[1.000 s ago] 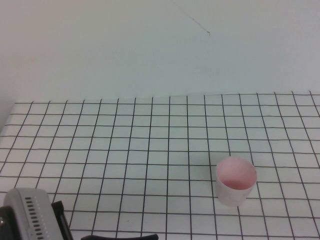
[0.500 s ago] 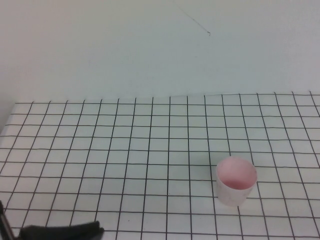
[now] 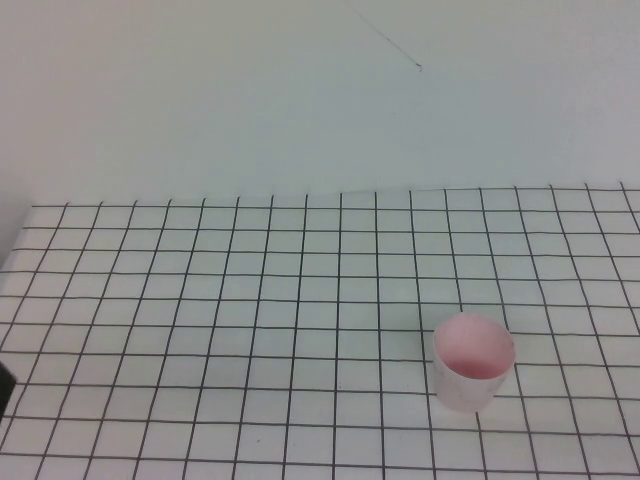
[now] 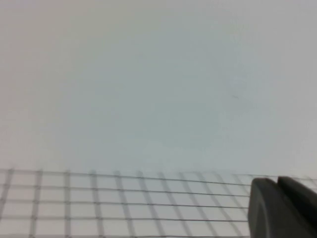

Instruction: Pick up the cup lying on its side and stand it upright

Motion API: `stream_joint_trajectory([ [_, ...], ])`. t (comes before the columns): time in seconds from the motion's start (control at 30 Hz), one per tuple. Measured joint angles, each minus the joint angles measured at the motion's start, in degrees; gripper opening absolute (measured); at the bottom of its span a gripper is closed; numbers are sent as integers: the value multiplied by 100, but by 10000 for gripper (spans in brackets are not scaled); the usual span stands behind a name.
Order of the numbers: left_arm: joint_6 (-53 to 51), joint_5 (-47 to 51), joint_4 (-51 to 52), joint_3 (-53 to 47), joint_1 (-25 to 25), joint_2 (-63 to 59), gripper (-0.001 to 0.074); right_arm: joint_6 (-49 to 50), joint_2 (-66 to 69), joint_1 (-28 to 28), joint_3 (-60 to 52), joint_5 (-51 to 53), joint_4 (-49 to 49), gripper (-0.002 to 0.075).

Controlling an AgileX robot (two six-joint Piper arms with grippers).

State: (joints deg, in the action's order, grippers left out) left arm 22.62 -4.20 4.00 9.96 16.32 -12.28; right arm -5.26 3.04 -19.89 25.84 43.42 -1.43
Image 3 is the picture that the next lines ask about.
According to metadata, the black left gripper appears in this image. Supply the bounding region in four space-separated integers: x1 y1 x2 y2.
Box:
0 360 17 420

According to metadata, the pink plastic cup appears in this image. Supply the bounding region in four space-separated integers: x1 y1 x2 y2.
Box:
432 311 517 415

